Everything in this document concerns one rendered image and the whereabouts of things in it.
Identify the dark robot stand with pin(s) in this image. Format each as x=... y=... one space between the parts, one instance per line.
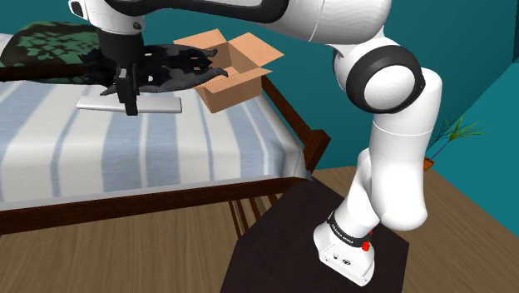
x=284 y=243

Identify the wooden bed with striped cover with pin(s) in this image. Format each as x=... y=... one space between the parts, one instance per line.
x=162 y=150

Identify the green and black patterned pillow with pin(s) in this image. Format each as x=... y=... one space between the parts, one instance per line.
x=44 y=44

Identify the black crumpled cloth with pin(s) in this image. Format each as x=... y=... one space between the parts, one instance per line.
x=170 y=67

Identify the potted green plant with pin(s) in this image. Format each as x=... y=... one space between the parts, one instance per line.
x=454 y=134

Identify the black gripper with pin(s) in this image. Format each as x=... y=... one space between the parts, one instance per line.
x=121 y=48

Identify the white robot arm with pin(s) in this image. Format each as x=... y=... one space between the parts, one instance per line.
x=399 y=162

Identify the open brown cardboard box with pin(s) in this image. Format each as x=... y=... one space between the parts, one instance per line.
x=239 y=87

